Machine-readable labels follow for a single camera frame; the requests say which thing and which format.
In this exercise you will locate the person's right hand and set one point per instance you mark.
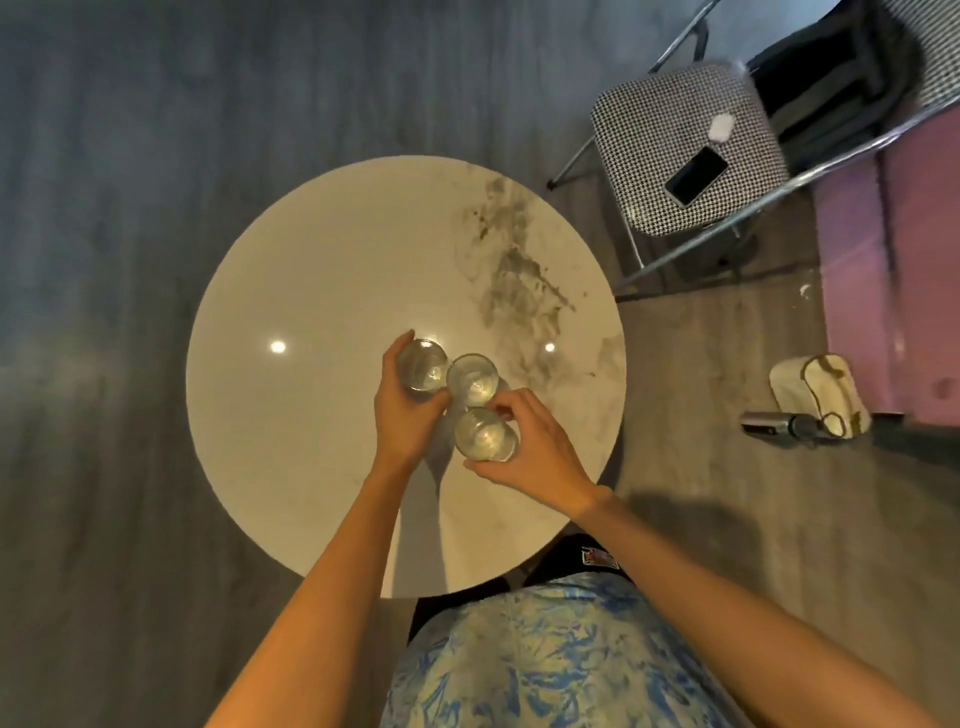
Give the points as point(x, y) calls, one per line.
point(547, 465)

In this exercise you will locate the person's left hand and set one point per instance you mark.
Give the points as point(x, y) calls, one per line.
point(401, 424)

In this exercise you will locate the person's left thumb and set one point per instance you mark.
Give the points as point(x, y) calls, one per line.
point(397, 356)

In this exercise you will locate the person's right thumb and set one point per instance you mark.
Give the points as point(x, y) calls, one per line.
point(491, 468)

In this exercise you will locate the clear drinking glass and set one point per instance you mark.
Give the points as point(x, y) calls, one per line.
point(422, 365)
point(472, 379)
point(484, 435)

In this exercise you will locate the person's left forearm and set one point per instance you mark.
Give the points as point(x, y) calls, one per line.
point(330, 592)

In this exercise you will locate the person's right forearm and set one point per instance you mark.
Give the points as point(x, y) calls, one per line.
point(735, 622)

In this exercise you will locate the black shorts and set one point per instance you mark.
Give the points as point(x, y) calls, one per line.
point(592, 556)

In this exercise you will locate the blue tie-dye shirt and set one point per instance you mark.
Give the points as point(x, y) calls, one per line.
point(555, 660)

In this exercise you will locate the cream slipper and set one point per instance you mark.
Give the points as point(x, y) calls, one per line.
point(821, 386)

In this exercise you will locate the black smartphone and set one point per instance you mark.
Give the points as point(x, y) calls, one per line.
point(696, 177)

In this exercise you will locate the white earbud case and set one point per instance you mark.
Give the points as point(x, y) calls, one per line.
point(721, 127)

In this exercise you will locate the pink mat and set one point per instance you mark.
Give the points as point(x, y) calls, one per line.
point(900, 285)

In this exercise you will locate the black bag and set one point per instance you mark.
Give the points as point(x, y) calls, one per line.
point(825, 82)

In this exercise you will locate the houndstooth metal frame chair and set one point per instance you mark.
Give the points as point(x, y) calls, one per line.
point(675, 127)

